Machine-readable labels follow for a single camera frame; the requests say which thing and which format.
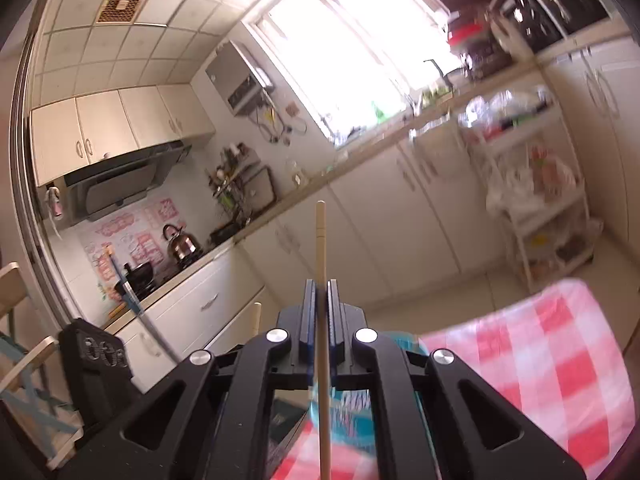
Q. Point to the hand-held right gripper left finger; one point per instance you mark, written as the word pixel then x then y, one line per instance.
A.
pixel 311 332

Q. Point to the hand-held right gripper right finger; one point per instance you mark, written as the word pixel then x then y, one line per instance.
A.
pixel 333 332

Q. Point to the long wooden chopstick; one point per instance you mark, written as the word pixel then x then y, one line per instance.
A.
pixel 320 240
pixel 256 320

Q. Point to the blue perforated plastic basket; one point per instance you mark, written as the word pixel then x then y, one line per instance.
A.
pixel 345 425

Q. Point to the wooden folding chair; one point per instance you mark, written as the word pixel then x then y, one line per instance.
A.
pixel 25 360

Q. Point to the black cooking pot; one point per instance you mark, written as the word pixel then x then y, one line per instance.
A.
pixel 137 272

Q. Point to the white drawer cabinet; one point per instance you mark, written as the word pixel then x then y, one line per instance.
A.
pixel 200 300

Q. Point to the white base cabinets with doors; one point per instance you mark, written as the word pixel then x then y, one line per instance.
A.
pixel 380 210

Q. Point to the black frying pan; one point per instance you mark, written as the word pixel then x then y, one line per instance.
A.
pixel 222 232

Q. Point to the pink backsplash sticker sheet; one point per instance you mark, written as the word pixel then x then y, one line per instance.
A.
pixel 145 232

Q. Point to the grey cutting board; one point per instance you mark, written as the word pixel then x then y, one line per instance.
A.
pixel 261 189

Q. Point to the steel kettle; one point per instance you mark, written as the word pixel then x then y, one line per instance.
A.
pixel 181 246

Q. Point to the clear glass bottle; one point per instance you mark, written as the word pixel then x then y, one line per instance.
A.
pixel 296 174

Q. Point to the pink hanging ornament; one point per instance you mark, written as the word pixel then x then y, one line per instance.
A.
pixel 54 202

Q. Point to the metal dish rack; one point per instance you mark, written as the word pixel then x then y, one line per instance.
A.
pixel 230 170

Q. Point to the grey range hood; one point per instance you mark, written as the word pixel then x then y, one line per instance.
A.
pixel 120 190

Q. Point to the white shelf cart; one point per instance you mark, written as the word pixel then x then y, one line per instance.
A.
pixel 523 260

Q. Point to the red checkered plastic tablecloth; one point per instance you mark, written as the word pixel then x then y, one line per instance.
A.
pixel 540 360

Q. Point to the green bottle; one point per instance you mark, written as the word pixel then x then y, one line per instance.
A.
pixel 378 112

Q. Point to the silver water heater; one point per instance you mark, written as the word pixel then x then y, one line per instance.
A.
pixel 237 77

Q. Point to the metal sink faucet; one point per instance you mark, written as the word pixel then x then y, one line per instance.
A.
pixel 434 65

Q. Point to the bright kitchen window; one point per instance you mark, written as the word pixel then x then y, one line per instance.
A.
pixel 350 45

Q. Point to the stack of red bowls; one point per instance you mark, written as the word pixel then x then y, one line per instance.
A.
pixel 467 35

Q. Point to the brown ceiling vent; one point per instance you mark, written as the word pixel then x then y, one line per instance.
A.
pixel 121 4

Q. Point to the black microwave oven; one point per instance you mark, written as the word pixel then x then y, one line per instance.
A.
pixel 565 0

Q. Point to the metal door frame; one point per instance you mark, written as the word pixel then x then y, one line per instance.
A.
pixel 30 160

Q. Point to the white wall cabinets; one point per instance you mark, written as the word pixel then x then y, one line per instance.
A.
pixel 120 125

